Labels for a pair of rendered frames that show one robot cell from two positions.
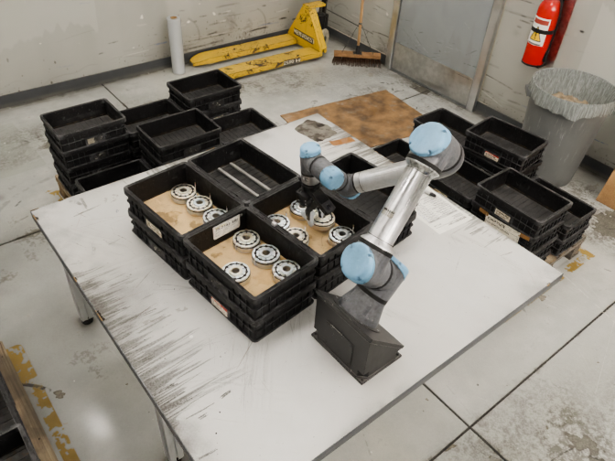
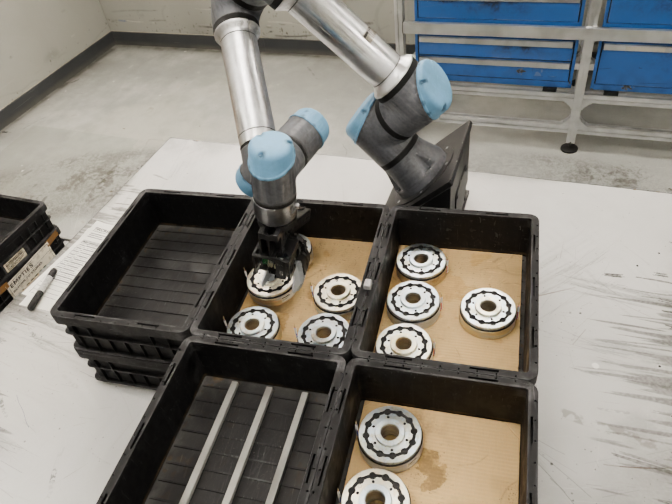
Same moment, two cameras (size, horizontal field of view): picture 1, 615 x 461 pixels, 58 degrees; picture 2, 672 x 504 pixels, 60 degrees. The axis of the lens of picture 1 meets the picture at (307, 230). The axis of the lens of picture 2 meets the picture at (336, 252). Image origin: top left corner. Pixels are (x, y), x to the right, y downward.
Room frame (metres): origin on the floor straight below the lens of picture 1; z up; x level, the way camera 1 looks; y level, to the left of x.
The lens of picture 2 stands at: (1.90, 0.79, 1.72)
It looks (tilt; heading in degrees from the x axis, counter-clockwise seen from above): 43 degrees down; 247
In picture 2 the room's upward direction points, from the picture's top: 9 degrees counter-clockwise
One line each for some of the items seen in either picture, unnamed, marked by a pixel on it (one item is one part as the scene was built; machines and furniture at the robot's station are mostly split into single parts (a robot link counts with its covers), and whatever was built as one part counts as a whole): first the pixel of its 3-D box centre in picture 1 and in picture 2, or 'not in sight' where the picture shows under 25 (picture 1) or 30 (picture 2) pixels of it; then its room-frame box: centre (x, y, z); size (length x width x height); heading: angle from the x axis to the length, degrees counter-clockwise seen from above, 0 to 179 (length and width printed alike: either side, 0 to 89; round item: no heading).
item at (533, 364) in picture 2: (250, 251); (452, 283); (1.43, 0.20, 0.92); 0.40 x 0.30 x 0.02; 47
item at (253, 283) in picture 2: (322, 217); (271, 278); (1.70, -0.05, 0.88); 0.10 x 0.10 x 0.01
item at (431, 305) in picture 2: (265, 253); (413, 300); (1.49, 0.15, 0.86); 0.10 x 0.10 x 0.01
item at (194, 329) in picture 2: (310, 216); (298, 267); (1.65, -0.01, 0.92); 0.40 x 0.30 x 0.02; 47
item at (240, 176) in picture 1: (243, 180); (230, 471); (1.92, 0.29, 0.87); 0.40 x 0.30 x 0.11; 47
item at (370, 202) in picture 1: (361, 196); (170, 271); (1.87, -0.21, 0.87); 0.40 x 0.30 x 0.11; 47
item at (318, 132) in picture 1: (315, 129); not in sight; (2.68, 0.00, 0.71); 0.22 x 0.19 x 0.01; 41
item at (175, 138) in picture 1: (182, 159); not in sight; (2.79, 0.78, 0.37); 0.40 x 0.30 x 0.45; 131
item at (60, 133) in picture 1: (90, 149); not in sight; (2.82, 1.35, 0.37); 0.40 x 0.30 x 0.45; 131
